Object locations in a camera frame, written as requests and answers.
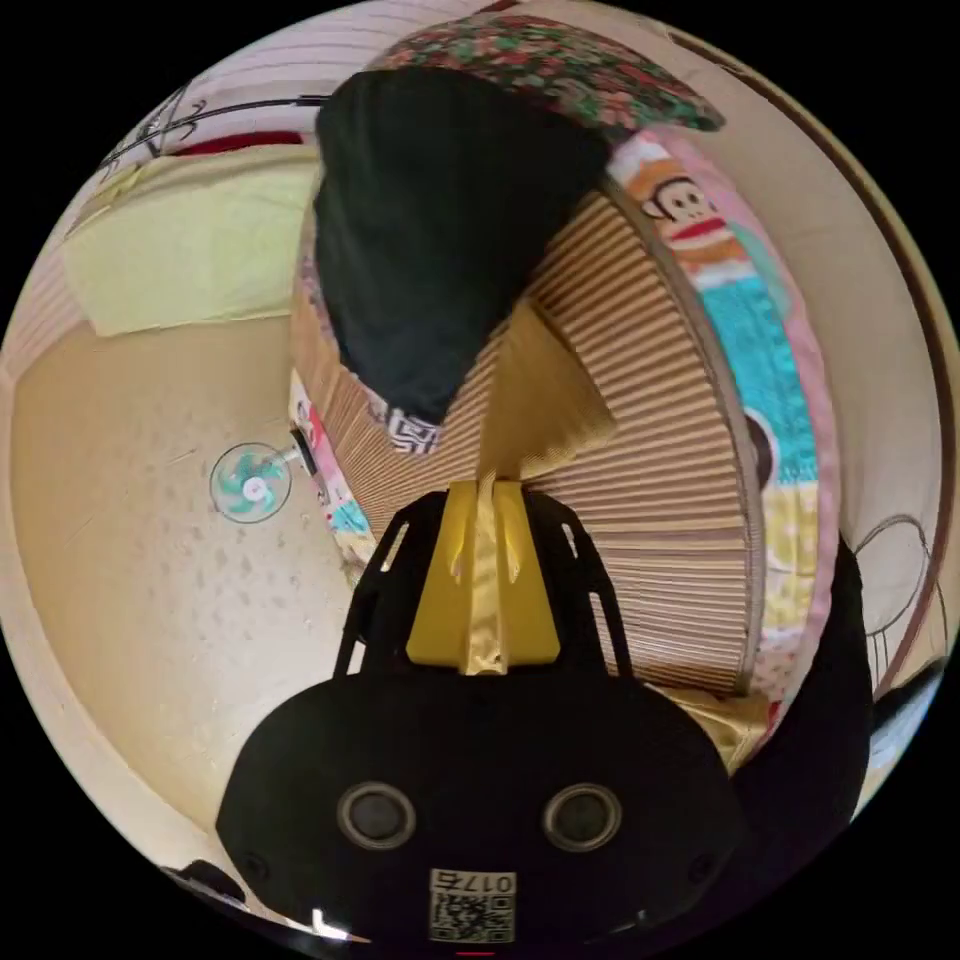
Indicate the floral cushion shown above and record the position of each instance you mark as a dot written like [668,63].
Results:
[570,67]

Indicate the yellow long sleeve shirt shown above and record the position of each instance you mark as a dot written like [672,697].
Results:
[544,405]

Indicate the bed with woven mat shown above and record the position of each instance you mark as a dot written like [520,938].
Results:
[660,465]

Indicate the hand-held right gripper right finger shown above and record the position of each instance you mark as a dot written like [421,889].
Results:
[529,600]

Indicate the pile of clothes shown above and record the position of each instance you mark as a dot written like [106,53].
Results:
[442,240]

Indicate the yellow-green curtain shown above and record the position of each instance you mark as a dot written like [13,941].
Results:
[187,247]

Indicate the person's body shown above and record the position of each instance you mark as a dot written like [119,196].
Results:
[814,720]

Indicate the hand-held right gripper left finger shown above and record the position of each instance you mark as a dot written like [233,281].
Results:
[439,600]

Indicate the fan with green blades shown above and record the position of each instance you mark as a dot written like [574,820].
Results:
[250,491]

